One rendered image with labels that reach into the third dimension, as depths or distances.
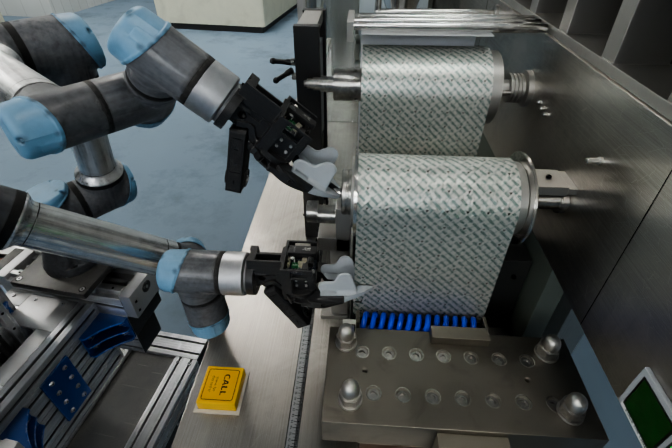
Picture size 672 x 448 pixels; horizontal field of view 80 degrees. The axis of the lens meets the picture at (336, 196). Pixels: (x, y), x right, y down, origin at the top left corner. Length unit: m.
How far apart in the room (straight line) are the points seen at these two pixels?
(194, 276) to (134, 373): 1.12
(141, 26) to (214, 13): 6.43
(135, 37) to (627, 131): 0.60
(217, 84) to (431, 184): 0.32
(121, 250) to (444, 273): 0.56
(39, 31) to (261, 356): 0.75
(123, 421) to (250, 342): 0.89
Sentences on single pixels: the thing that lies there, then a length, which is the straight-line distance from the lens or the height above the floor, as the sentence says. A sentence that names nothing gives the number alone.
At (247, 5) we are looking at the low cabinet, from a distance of 6.73.
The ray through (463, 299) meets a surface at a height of 1.07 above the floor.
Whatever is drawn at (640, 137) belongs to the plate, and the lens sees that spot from 0.59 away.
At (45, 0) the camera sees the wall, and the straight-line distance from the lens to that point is 9.10.
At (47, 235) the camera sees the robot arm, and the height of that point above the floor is 1.20.
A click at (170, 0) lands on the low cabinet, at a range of 7.29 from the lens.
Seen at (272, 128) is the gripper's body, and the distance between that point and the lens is 0.54.
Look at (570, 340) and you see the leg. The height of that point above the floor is 0.79.
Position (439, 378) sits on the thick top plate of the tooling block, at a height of 1.03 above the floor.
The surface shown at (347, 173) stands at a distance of 0.63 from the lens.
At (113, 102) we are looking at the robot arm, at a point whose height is 1.41.
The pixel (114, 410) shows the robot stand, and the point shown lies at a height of 0.21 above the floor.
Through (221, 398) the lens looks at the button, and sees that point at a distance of 0.81.
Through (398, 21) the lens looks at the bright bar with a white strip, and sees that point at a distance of 0.82.
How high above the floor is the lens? 1.63
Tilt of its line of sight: 36 degrees down
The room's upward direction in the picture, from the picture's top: straight up
